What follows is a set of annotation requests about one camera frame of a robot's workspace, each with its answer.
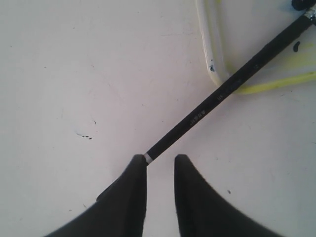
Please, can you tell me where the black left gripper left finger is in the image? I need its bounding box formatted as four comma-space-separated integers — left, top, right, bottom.
49, 155, 147, 237

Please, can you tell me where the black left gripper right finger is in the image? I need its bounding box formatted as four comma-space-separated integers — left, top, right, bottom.
174, 155, 272, 237

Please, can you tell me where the black paintbrush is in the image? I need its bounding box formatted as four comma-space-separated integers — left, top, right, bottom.
144, 5, 316, 164

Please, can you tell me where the white paint tray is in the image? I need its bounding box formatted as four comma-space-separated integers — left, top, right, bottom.
196, 0, 316, 94

